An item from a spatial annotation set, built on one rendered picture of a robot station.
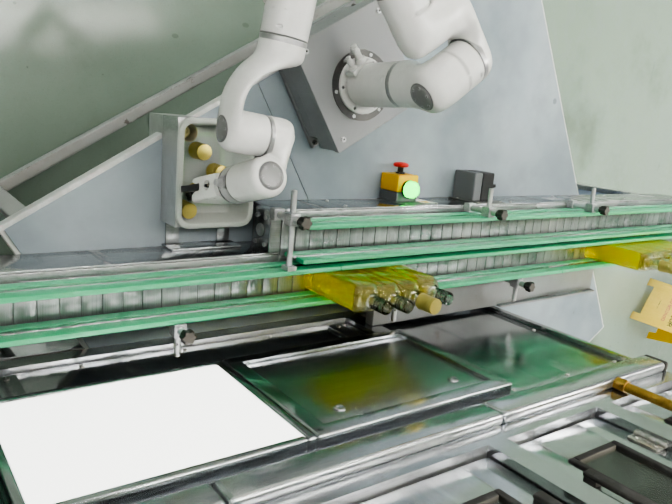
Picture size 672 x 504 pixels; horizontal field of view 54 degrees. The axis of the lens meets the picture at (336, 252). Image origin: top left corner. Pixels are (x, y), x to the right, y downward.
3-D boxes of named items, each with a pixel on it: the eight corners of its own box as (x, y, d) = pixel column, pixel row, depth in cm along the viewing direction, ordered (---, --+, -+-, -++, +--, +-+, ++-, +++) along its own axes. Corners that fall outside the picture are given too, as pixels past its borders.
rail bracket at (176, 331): (151, 343, 130) (178, 368, 120) (152, 311, 129) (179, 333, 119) (171, 341, 133) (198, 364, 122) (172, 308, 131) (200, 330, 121)
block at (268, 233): (250, 247, 146) (265, 254, 140) (252, 205, 144) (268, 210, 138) (264, 246, 148) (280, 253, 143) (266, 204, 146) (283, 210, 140)
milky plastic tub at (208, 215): (160, 221, 138) (176, 229, 132) (163, 113, 134) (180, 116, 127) (233, 218, 149) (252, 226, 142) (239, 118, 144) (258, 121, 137)
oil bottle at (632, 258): (583, 256, 214) (668, 279, 192) (586, 239, 212) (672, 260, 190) (593, 255, 217) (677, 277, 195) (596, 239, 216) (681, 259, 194)
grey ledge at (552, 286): (349, 315, 172) (376, 328, 163) (352, 282, 170) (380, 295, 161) (565, 282, 228) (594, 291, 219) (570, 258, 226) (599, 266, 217)
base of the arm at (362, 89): (321, 65, 141) (362, 62, 128) (361, 33, 145) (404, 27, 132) (355, 125, 149) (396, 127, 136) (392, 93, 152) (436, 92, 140)
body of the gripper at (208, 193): (214, 202, 121) (189, 208, 130) (262, 204, 127) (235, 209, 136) (213, 162, 121) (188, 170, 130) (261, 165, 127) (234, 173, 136)
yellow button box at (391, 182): (377, 197, 173) (396, 202, 167) (380, 169, 171) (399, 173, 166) (397, 197, 177) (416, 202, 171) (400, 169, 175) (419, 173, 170)
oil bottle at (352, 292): (302, 287, 149) (359, 316, 132) (304, 263, 148) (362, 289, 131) (322, 285, 152) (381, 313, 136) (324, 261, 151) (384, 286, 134)
